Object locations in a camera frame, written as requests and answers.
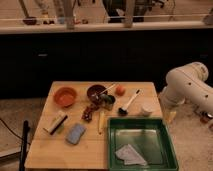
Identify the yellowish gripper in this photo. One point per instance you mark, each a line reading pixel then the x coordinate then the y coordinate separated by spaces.
pixel 169 115

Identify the white grey towel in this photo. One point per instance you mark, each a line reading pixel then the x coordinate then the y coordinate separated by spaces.
pixel 130 156

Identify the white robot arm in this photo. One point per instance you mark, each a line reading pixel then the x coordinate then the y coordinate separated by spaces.
pixel 186 82

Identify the green plastic tray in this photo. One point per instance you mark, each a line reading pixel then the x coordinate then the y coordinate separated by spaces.
pixel 148 136

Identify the clutter items on floor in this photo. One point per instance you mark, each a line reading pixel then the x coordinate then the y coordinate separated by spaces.
pixel 205 118

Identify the orange ball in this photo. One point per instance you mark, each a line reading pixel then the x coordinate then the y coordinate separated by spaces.
pixel 120 90

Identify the dark green metal can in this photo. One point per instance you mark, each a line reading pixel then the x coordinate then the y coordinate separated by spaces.
pixel 107 101

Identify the wooden spoon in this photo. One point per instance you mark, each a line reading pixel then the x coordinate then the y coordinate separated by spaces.
pixel 99 93

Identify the dark brown bowl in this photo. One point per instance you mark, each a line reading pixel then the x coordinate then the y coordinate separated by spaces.
pixel 94 89

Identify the brown red toy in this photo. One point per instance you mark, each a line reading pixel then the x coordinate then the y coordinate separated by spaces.
pixel 88 112

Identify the blue sponge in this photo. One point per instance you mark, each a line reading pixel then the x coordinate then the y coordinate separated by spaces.
pixel 75 133

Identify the orange plastic bowl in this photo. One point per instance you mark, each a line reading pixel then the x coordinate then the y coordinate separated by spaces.
pixel 65 96

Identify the wooden black scrub brush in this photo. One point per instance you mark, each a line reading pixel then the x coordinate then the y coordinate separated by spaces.
pixel 55 123

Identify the dark bowl on ledge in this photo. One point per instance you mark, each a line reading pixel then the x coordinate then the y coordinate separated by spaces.
pixel 30 21

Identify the black stand post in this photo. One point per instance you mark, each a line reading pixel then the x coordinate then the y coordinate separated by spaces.
pixel 24 143

